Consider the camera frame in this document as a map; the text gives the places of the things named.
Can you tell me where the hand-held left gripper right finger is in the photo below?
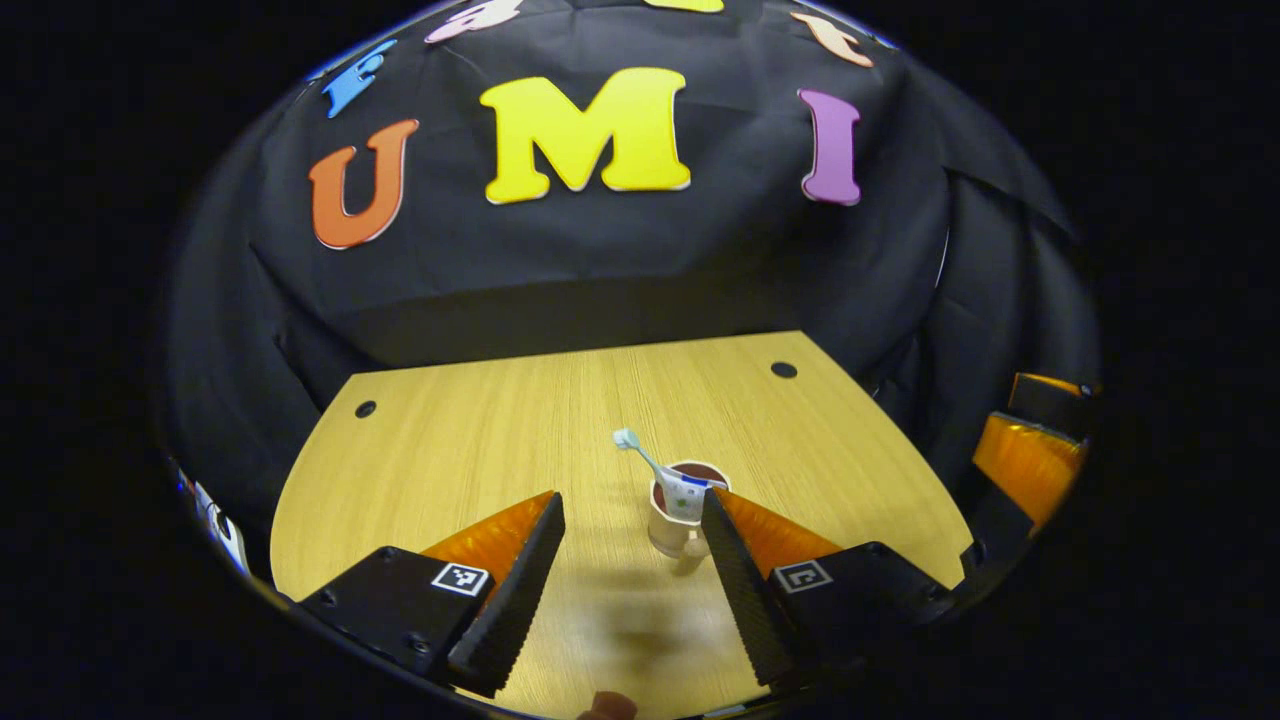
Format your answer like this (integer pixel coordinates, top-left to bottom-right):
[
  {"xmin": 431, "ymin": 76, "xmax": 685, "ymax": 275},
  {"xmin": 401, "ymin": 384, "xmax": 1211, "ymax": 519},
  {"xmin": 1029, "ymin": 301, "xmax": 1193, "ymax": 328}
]
[{"xmin": 700, "ymin": 487, "xmax": 956, "ymax": 691}]

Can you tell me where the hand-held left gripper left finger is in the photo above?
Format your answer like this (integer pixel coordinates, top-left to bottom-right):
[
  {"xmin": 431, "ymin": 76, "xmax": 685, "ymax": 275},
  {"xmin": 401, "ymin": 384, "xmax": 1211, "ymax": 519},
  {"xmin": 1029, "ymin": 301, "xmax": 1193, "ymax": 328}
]
[{"xmin": 298, "ymin": 490, "xmax": 567, "ymax": 699}]

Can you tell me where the tan cup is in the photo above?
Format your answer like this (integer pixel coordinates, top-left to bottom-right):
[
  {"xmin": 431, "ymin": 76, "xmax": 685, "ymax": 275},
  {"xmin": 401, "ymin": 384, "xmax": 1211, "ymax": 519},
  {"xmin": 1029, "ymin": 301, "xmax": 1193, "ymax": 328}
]
[{"xmin": 647, "ymin": 460, "xmax": 734, "ymax": 561}]

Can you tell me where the white toothpaste tube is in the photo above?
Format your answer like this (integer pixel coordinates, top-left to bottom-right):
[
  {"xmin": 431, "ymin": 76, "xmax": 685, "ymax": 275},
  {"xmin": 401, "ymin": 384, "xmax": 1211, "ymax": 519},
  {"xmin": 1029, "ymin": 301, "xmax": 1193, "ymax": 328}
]
[{"xmin": 660, "ymin": 470, "xmax": 730, "ymax": 524}]

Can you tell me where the light blue toothbrush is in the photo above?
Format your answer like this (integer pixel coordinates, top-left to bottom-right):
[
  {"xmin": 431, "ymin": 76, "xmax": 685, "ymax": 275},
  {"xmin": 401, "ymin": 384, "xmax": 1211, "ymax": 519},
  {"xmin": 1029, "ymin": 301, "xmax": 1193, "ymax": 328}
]
[{"xmin": 612, "ymin": 428, "xmax": 691, "ymax": 503}]

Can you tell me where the wooden desktop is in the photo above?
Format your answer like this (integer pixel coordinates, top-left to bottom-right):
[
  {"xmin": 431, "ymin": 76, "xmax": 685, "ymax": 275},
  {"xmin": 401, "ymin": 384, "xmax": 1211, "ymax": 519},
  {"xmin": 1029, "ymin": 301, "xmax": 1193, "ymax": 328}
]
[{"xmin": 270, "ymin": 330, "xmax": 976, "ymax": 720}]

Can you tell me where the white device box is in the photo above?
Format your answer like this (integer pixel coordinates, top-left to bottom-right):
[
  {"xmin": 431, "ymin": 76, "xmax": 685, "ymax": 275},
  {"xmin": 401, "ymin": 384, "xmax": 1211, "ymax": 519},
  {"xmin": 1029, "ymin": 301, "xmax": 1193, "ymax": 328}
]
[{"xmin": 178, "ymin": 468, "xmax": 253, "ymax": 578}]

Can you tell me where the black backdrop cloth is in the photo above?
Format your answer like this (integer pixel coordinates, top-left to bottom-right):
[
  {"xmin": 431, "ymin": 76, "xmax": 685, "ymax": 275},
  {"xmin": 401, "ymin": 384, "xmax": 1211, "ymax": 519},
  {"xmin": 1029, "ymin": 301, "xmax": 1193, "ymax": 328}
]
[{"xmin": 160, "ymin": 0, "xmax": 1101, "ymax": 561}]

